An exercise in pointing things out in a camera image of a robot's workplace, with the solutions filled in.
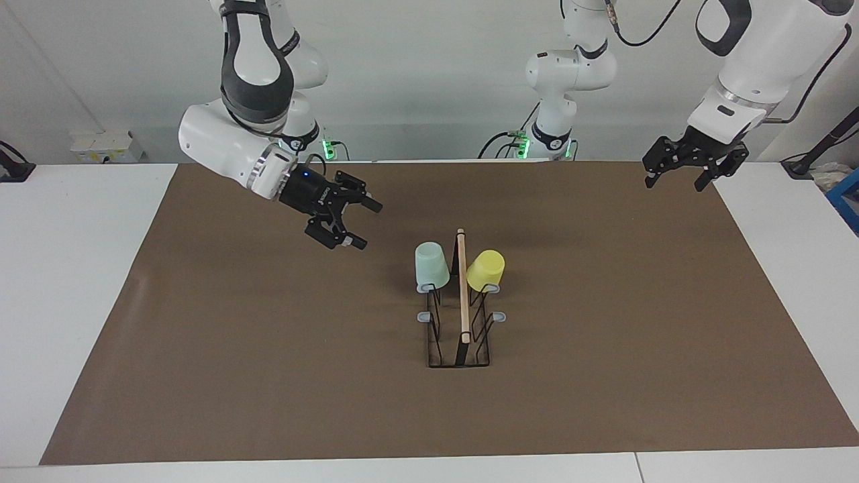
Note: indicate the pale green plastic cup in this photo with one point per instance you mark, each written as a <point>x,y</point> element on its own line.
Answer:
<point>431,265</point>

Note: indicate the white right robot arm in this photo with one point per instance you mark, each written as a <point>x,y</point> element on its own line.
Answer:
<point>228,147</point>

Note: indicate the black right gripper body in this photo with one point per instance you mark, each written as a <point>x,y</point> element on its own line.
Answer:
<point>305,193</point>

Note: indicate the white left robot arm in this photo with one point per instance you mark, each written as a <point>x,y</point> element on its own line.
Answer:
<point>758,54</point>

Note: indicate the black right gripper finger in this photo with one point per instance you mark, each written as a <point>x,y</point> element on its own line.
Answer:
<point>359,191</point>
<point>332,236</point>

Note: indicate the black clamp stand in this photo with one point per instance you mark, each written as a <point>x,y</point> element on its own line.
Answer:
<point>822,144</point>
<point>13,168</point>

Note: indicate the blue box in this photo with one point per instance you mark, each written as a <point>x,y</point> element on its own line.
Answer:
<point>847,201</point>

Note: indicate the white wall socket box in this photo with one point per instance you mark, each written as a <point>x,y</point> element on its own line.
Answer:
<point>107,146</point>

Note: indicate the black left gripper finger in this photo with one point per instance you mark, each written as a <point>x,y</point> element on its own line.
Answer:
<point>721,171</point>
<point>661,161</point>

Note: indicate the yellow plastic cup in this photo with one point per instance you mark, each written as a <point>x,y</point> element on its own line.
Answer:
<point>486,272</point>

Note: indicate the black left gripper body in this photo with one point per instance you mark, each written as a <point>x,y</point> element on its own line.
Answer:
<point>711,151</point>

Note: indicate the brown table mat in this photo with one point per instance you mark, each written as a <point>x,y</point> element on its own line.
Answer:
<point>268,402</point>

